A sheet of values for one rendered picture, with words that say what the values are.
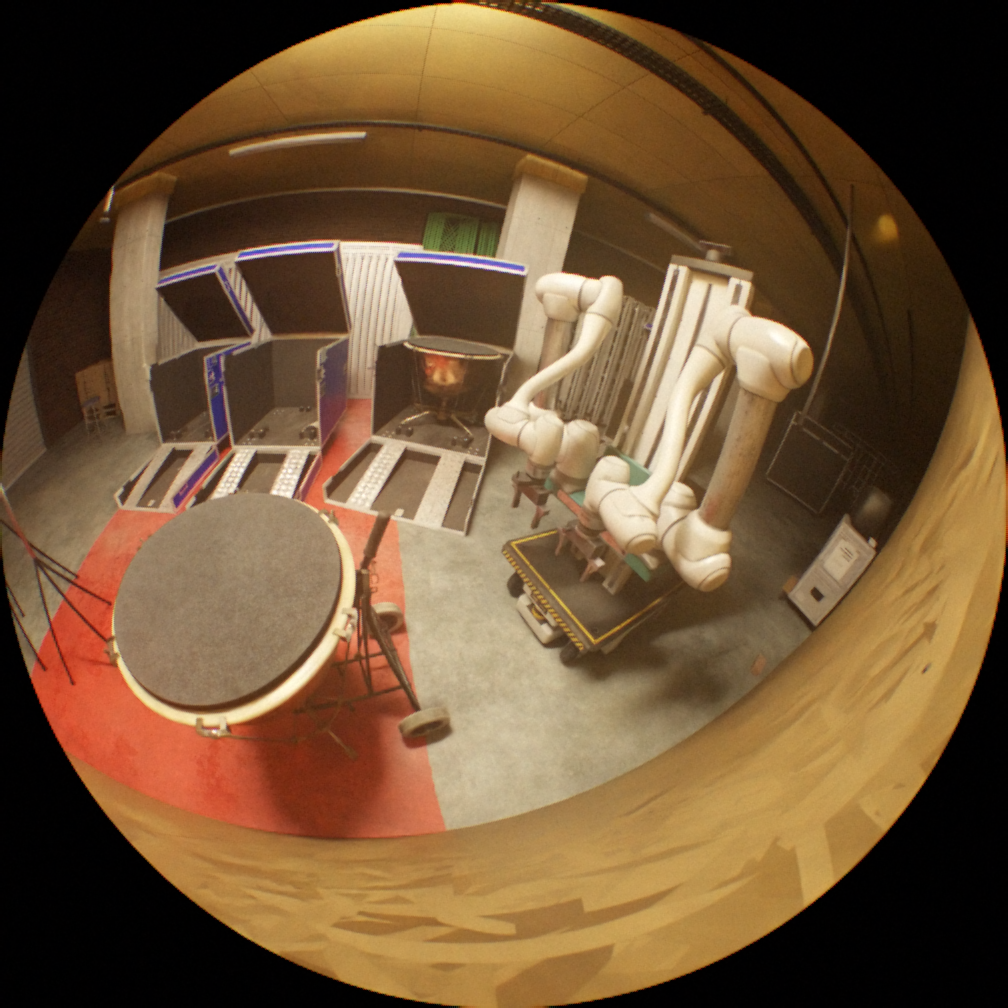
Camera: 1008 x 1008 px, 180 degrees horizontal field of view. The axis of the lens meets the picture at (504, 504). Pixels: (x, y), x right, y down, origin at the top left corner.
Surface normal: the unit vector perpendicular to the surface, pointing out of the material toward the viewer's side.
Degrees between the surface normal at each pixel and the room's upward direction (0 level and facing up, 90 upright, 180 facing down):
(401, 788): 0
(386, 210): 90
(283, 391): 90
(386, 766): 0
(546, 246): 90
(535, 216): 90
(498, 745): 0
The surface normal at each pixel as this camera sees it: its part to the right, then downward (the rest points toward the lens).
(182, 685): 0.20, -0.81
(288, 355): 0.21, 0.59
